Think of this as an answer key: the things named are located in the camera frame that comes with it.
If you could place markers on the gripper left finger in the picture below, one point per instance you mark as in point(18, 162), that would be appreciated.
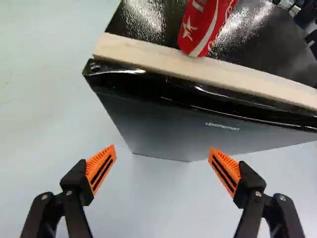
point(76, 181)

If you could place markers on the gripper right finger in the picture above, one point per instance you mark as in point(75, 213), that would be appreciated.
point(248, 182)

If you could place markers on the black mini fridge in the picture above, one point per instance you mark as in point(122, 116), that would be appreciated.
point(173, 119)

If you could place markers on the red drink can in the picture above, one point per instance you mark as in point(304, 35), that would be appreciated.
point(204, 27)

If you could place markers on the pale wooden board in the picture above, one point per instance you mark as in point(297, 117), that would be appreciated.
point(198, 67)

